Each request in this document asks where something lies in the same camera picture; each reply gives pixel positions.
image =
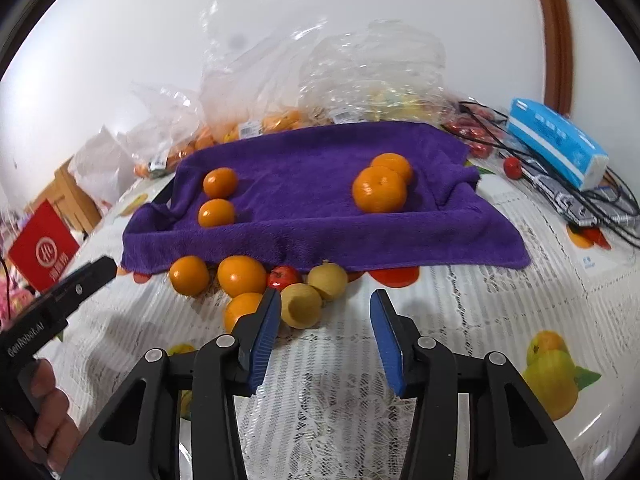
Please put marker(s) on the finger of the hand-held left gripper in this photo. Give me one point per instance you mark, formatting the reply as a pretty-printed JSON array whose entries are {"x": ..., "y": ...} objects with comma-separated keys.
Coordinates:
[{"x": 80, "y": 285}]

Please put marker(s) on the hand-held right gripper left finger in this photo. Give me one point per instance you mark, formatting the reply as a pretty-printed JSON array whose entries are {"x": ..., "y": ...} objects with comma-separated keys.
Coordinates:
[{"x": 262, "y": 340}]

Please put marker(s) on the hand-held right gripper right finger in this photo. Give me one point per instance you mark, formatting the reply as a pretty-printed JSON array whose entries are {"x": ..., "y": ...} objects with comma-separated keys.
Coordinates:
[{"x": 387, "y": 340}]

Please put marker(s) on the tan round fruit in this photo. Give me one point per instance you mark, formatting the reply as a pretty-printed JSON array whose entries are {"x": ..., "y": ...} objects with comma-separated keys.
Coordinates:
[
  {"x": 300, "y": 305},
  {"x": 327, "y": 280}
]

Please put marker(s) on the small red apple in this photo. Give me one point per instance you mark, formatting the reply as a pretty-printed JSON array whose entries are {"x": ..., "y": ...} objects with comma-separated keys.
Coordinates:
[{"x": 284, "y": 277}]

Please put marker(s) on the black tray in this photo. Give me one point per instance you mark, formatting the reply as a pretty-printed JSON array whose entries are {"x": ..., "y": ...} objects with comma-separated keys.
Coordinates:
[{"x": 161, "y": 199}]

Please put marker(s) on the purple towel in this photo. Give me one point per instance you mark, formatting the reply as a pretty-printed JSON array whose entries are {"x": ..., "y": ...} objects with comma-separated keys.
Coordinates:
[{"x": 300, "y": 185}]

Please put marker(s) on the person's left hand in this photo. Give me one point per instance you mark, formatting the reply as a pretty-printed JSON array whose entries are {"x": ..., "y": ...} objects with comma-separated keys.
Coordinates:
[{"x": 52, "y": 425}]

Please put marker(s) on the red paper bag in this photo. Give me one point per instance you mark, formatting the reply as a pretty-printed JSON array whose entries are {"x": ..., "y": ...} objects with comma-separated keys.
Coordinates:
[{"x": 42, "y": 250}]

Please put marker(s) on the fruit-print tablecloth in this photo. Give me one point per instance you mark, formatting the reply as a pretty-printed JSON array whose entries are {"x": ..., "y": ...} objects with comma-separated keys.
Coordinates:
[{"x": 340, "y": 410}]

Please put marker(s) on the white plastic bag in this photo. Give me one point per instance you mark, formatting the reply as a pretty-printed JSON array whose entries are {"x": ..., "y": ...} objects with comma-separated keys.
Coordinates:
[{"x": 100, "y": 155}]

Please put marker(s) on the clear bag of mixed fruit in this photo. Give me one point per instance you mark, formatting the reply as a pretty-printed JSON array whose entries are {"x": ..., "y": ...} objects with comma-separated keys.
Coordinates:
[{"x": 165, "y": 120}]

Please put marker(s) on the single red cherry tomato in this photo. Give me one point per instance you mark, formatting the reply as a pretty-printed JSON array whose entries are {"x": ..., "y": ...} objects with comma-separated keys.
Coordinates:
[{"x": 512, "y": 166}]

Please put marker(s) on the heap of small mandarins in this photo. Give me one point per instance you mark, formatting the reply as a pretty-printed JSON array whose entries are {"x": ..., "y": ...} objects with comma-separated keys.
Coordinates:
[{"x": 280, "y": 121}]

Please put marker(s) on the pile of red cherry tomatoes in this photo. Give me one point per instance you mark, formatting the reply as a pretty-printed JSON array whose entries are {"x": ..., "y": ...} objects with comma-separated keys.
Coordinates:
[{"x": 470, "y": 130}]

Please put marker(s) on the blue tissue box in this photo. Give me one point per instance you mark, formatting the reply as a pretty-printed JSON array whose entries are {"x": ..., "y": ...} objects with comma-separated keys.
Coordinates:
[{"x": 555, "y": 140}]

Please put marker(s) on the clear bag of yellow fruit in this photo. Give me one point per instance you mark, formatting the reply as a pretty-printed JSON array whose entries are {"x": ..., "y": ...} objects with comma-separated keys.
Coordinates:
[{"x": 380, "y": 70}]

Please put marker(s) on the tall clear plastic bag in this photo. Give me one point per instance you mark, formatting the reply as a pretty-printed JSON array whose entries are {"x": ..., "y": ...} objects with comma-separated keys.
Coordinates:
[{"x": 250, "y": 60}]

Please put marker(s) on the brown wooden door frame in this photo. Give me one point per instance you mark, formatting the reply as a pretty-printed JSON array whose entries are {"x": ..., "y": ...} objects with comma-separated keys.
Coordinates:
[{"x": 555, "y": 35}]

